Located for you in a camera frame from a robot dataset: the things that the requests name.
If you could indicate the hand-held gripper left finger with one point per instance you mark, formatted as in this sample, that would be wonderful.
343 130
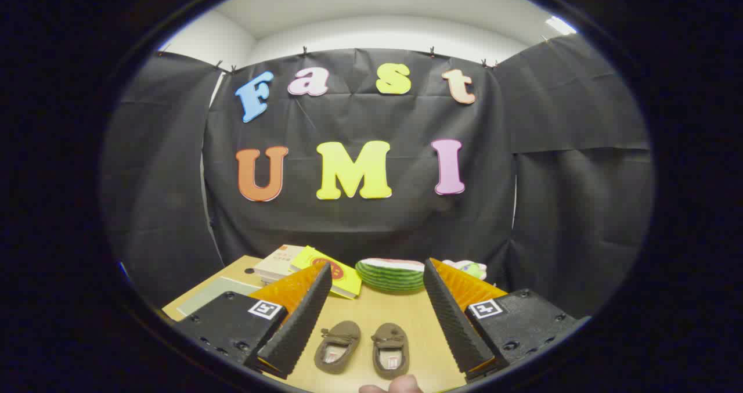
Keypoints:
302 317

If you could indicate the yellow book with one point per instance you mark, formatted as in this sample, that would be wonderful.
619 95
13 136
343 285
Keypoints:
339 280

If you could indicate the ceiling light panel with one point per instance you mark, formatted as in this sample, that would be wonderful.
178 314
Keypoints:
560 25

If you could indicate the watermelon slice plush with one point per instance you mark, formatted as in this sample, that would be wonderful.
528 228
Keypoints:
390 276

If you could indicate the pink and green plush toy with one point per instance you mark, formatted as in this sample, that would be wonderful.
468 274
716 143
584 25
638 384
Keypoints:
467 268

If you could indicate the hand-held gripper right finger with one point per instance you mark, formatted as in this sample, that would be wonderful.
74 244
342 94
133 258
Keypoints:
450 317

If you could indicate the beige book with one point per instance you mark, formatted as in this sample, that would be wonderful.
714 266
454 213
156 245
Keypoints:
277 262

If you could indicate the pale green fabric storage box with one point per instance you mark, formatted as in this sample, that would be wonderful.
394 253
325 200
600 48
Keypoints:
215 294

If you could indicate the brown fuzzy shoe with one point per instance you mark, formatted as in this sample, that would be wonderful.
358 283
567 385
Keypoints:
336 346
390 349

